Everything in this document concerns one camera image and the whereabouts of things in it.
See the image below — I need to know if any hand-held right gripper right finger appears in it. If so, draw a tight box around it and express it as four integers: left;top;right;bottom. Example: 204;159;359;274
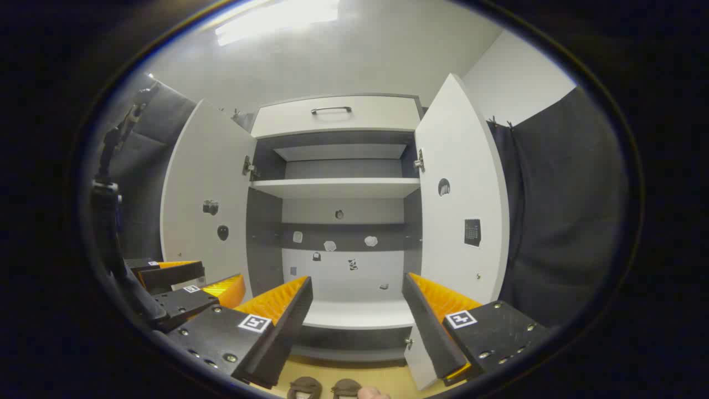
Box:
402;272;552;387

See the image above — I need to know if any brown fuzzy shoe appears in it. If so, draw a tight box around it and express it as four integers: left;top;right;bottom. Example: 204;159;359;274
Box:
287;376;323;399
331;378;363;399

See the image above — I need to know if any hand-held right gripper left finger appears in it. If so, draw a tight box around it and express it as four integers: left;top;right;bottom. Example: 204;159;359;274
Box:
166;276;314;390

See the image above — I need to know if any white cabinet shelf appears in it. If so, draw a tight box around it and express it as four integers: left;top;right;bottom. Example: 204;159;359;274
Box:
250;177;422;199
273;144;408;162

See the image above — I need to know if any white cabinet drawer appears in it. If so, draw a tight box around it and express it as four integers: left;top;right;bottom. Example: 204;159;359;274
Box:
251;95;423;139

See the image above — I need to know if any black backdrop cloth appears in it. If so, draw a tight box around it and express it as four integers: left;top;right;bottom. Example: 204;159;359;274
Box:
108;78;629;329

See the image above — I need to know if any white shoe cabinet door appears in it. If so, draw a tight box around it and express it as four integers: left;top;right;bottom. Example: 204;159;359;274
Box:
404;73;510;391
161;100;258;303

